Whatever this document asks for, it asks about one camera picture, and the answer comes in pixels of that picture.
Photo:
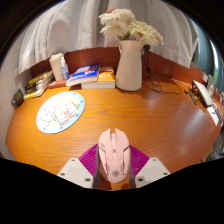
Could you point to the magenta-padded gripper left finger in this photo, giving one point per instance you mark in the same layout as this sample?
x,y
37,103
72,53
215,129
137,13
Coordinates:
x,y
75,171

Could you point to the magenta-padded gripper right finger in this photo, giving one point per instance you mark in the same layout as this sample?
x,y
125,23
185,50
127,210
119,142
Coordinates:
x,y
151,170

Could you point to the pink computer mouse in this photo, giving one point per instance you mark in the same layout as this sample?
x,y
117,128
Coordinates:
x,y
114,156

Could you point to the round cartoon-print mouse pad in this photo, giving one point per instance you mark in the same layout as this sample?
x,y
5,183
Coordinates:
x,y
60,113

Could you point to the yellow and white book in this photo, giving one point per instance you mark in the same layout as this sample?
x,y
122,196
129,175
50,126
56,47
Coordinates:
x,y
35,93

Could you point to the brown book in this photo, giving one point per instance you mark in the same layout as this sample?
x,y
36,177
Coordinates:
x,y
56,84

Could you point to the silver laptop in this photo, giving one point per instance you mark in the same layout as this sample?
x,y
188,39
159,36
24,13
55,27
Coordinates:
x,y
202,93

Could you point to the green and dark mug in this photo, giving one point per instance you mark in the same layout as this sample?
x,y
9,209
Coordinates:
x,y
17,98

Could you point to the orange book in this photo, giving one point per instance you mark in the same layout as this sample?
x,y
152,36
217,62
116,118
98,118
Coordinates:
x,y
106,76

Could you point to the yellow and black book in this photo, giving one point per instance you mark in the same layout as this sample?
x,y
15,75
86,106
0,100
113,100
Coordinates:
x,y
40,77

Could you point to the clear spray bottle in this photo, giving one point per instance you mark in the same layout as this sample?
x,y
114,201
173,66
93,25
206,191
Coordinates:
x,y
64,71

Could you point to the white ceramic pitcher vase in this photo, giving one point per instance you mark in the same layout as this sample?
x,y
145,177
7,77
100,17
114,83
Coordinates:
x,y
129,70

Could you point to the cream lidded travel cup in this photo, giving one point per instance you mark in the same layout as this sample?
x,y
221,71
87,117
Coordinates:
x,y
55,66

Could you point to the white flower bouquet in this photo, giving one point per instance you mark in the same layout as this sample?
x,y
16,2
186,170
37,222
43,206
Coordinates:
x,y
128,26

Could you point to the white curtain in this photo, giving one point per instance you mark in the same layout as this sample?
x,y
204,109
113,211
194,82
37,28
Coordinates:
x,y
76,23

